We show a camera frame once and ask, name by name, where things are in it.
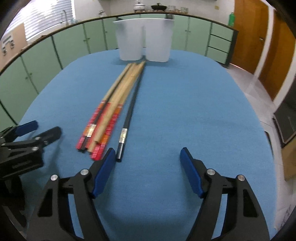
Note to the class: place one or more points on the green kitchen cabinet run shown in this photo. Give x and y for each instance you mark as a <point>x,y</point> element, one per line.
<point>69,46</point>

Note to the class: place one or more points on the green bottle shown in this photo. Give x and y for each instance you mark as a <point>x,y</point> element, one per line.
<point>231,19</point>

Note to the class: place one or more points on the blue tablecloth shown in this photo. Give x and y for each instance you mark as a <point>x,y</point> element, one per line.
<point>173,111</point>

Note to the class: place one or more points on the black case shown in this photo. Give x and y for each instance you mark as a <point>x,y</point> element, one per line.
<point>288,122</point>

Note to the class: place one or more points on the cardboard box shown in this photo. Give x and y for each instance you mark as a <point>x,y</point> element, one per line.
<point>291,164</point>

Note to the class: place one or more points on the white wall bracket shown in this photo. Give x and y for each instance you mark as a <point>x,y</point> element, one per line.
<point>7,45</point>

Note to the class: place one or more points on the black spoon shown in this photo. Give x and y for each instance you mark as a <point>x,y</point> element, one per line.
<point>169,16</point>

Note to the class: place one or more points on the window blinds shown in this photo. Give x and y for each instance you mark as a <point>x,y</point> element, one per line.
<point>46,16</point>

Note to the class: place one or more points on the wooden door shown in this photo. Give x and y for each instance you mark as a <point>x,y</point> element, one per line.
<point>279,60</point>
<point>249,34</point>

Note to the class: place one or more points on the black wok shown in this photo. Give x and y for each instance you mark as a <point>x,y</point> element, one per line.
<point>158,7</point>

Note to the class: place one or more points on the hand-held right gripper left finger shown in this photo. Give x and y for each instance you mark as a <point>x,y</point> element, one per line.
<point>104,171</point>

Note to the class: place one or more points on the white cooking pot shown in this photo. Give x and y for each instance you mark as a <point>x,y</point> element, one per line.
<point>139,7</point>

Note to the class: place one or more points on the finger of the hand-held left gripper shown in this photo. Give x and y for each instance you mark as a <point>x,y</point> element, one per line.
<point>26,128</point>
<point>49,135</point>

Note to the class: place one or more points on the black chopstick with silver band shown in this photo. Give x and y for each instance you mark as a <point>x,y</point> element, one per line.
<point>92,128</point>
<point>124,136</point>

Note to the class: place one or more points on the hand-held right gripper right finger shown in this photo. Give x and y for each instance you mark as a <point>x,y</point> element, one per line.
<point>190,171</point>

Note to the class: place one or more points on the glass jars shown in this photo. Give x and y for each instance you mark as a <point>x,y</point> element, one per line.
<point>178,9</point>

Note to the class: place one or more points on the brown board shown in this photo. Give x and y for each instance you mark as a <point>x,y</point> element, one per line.
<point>19,39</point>

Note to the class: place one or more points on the plain wooden chopstick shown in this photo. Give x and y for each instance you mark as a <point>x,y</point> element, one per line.
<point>97,136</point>

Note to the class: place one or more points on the chrome kitchen faucet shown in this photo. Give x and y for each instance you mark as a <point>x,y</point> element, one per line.
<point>64,15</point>

